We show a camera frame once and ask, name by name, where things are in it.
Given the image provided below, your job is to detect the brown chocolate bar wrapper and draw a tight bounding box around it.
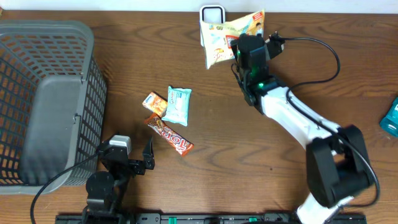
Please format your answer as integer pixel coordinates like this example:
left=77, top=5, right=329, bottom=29
left=144, top=113, right=194, bottom=157

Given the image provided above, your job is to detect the yellow snack bag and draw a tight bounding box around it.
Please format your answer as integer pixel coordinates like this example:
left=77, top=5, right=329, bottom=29
left=200, top=9, right=265, bottom=69

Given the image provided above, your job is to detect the small orange snack packet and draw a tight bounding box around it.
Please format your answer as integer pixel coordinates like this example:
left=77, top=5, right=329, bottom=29
left=142, top=92, right=168, bottom=117

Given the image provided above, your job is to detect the light teal wet wipes pack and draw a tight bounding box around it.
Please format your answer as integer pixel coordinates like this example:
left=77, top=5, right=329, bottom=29
left=162, top=86, right=192, bottom=126

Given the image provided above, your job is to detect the teal mouthwash bottle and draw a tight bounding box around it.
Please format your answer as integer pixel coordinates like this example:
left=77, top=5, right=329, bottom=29
left=379, top=98, right=398, bottom=138

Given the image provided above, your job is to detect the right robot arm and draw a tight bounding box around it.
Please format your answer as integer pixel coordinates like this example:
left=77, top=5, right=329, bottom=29
left=229, top=33, right=380, bottom=223

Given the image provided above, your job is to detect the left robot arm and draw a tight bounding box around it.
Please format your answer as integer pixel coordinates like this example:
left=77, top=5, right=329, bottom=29
left=86, top=135, right=155, bottom=215

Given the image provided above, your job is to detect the white barcode scanner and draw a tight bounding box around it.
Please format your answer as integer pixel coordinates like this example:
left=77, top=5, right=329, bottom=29
left=199, top=4, right=227, bottom=47

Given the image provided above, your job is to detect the grey plastic shopping basket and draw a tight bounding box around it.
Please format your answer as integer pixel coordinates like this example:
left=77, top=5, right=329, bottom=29
left=1, top=20, right=107, bottom=195

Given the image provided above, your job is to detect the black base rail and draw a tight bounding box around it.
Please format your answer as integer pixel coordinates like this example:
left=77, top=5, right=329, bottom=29
left=55, top=212, right=368, bottom=224

